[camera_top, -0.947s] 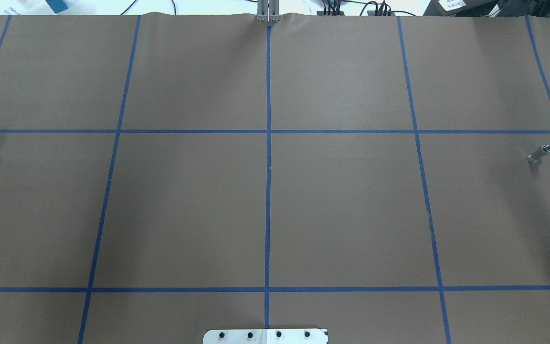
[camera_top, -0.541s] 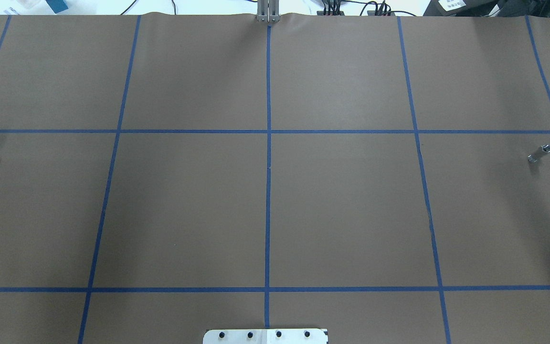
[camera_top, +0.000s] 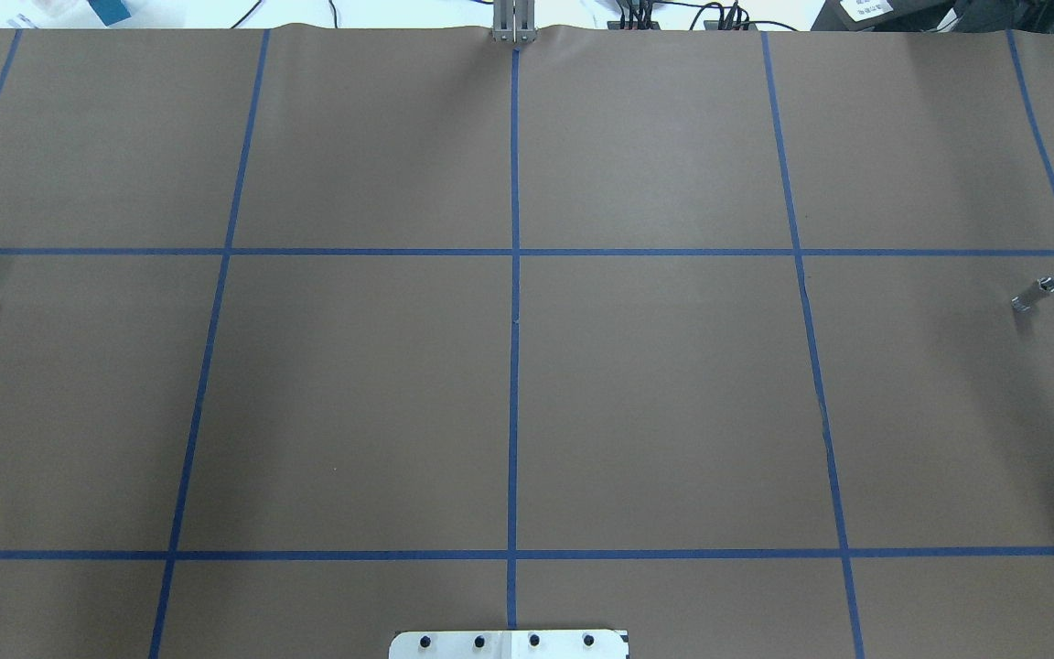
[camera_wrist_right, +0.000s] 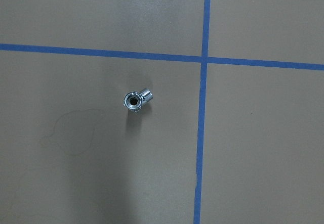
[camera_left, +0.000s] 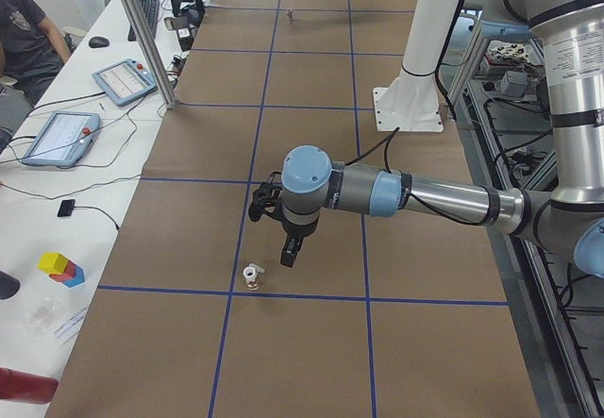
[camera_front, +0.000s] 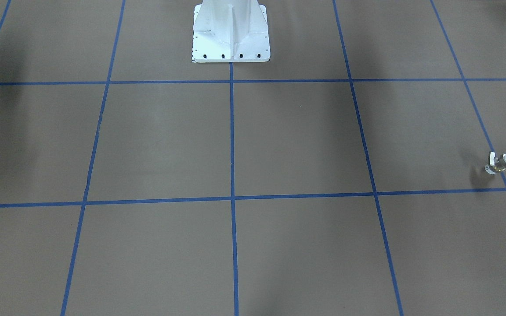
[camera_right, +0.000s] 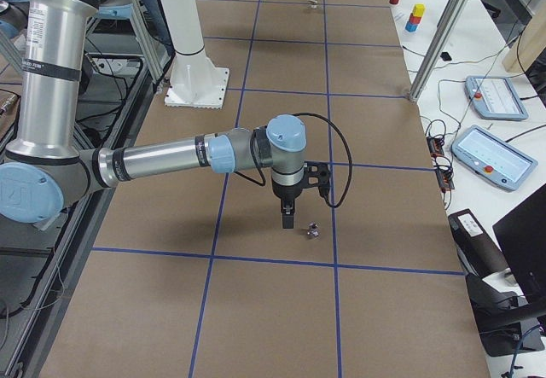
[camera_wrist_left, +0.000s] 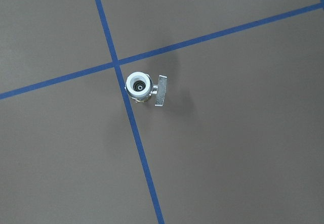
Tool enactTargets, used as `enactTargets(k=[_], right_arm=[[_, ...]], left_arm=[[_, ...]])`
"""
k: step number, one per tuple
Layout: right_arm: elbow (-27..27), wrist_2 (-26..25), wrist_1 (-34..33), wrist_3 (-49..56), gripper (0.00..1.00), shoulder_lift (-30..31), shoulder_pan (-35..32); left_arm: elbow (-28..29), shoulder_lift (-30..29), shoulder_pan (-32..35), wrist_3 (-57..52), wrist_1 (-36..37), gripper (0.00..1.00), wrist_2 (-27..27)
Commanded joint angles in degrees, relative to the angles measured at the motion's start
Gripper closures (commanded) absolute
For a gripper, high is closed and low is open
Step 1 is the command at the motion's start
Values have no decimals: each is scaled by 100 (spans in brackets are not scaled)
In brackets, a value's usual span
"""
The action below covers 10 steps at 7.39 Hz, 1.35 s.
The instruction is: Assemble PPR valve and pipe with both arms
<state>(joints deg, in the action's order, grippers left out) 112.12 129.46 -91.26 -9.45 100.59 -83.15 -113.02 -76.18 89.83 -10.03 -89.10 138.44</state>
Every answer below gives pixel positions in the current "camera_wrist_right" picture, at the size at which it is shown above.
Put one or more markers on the chrome angle pipe fitting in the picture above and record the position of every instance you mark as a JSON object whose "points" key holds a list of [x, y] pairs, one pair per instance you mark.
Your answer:
{"points": [[134, 101]]}

